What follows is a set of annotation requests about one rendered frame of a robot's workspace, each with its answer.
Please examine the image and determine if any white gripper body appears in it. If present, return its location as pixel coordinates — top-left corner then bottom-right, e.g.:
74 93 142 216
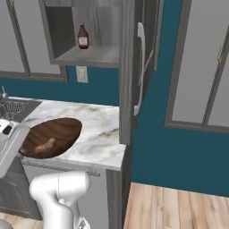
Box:
0 127 30 179

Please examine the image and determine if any grey base cabinet door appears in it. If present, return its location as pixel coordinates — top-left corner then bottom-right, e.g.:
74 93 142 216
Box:
0 157 43 222

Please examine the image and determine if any grey metal sink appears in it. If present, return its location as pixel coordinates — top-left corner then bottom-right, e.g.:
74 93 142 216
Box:
0 99 43 123

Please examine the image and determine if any brown wooden bowl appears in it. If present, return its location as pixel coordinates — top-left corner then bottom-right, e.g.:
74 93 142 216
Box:
18 117 83 159

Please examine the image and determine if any silver sink tap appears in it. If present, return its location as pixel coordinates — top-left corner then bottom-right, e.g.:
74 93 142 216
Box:
0 86 10 101

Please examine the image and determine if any grey under-counter front panel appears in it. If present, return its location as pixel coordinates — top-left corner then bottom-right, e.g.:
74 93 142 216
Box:
22 164 109 229

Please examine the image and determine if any grey framed window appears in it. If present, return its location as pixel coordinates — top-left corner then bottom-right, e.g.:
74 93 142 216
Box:
164 0 229 134
0 0 69 83

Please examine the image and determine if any dark red bottle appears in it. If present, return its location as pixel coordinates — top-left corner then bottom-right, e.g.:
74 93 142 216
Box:
77 22 90 50

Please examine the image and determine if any white wall socket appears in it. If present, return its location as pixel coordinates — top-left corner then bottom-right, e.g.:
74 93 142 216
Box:
75 65 89 84

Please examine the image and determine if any grey open wall cabinet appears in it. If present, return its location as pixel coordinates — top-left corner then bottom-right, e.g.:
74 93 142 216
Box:
38 0 122 69

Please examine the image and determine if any long white curved handle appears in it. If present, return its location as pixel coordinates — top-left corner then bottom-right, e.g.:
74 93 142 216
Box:
132 21 147 117

